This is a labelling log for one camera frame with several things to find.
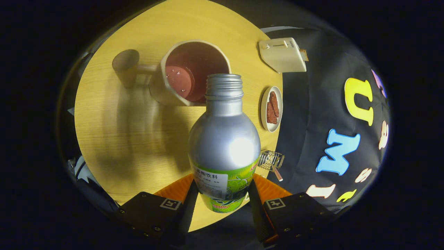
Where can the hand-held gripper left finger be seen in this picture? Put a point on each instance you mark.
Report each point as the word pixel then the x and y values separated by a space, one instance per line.
pixel 185 218

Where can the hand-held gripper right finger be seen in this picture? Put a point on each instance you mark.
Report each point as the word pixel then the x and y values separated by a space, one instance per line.
pixel 258 218

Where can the silver bottle with green label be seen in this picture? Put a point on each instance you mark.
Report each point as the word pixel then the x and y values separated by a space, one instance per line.
pixel 223 139

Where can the wooden stick with white tip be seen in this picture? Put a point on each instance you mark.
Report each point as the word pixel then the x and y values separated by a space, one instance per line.
pixel 277 173

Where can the brown meat slice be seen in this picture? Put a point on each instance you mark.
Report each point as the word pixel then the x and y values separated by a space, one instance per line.
pixel 275 104
pixel 271 114

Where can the wooden table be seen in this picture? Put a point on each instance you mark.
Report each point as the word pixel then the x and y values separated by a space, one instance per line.
pixel 114 139

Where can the white round plate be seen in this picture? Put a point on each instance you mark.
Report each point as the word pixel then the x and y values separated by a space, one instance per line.
pixel 263 107

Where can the white toaster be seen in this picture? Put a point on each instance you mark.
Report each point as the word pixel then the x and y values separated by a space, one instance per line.
pixel 282 55

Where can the toast slice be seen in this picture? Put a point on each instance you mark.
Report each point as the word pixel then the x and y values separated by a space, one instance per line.
pixel 304 55

